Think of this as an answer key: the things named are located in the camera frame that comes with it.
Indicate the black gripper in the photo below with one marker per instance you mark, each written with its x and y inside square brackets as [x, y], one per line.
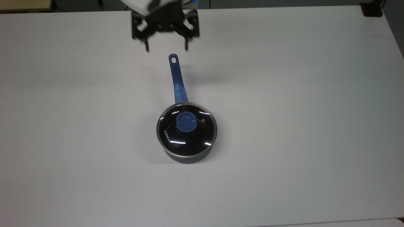
[165, 17]

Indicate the glass lid with blue knob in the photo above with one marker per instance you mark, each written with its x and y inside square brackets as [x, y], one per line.
[176, 140]

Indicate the small blue object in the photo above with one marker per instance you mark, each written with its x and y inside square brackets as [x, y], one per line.
[192, 2]

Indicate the wooden furniture piece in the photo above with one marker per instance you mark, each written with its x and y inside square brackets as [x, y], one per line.
[22, 4]

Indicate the black box-shaped device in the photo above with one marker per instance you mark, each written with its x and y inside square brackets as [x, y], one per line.
[371, 9]

